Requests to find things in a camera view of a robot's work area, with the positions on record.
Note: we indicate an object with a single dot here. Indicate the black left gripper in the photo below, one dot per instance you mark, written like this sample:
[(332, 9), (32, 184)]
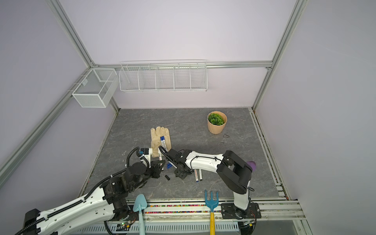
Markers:
[(157, 168)]

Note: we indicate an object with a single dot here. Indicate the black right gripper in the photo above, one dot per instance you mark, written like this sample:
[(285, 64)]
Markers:
[(180, 175)]

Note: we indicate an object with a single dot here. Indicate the white whiteboard marker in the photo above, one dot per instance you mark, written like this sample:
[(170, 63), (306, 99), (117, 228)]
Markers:
[(166, 145), (163, 143), (196, 175), (160, 155), (200, 175)]

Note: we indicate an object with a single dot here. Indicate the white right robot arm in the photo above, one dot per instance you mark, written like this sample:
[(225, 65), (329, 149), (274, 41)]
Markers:
[(233, 170)]

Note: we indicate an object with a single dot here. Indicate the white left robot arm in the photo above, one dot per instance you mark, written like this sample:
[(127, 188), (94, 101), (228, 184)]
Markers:
[(106, 201)]

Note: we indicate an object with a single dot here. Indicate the teal garden trowel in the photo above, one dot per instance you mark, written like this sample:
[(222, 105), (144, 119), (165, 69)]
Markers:
[(140, 205)]

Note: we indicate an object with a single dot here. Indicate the cream work glove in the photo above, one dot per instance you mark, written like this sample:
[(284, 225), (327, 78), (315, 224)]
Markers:
[(156, 134)]

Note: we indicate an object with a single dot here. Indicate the terracotta pot with green plant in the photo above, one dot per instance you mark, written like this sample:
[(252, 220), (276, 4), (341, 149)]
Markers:
[(216, 122)]

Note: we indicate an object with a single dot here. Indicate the purple pink small shovel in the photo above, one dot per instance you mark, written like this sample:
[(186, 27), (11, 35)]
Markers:
[(251, 165)]

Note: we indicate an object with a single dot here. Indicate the small white mesh basket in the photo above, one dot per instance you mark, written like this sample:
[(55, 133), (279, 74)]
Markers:
[(97, 88)]

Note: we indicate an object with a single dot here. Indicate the aluminium front rail base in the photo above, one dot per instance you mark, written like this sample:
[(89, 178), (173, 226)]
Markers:
[(279, 216)]

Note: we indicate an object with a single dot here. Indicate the teal fork yellow handle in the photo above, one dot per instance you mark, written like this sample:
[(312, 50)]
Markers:
[(212, 203)]

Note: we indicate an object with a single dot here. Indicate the long white wire basket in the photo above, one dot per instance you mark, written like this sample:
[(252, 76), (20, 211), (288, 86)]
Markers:
[(163, 75)]

